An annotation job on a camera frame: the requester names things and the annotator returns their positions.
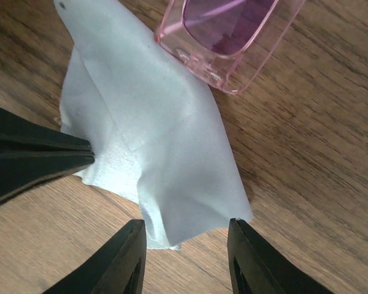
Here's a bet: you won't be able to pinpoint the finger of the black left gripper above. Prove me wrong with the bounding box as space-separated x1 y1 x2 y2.
0 107 91 150
0 151 94 206

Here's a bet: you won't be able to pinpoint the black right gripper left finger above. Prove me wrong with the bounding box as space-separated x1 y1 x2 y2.
44 219 146 294

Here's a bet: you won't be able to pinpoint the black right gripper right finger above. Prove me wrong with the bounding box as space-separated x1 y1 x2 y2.
227 219 331 293

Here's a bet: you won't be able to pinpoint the light blue cleaning cloth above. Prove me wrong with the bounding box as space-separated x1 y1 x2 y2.
54 1 252 249

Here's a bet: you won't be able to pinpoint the pink transparent sunglasses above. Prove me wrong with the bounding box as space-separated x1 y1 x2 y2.
155 0 304 94

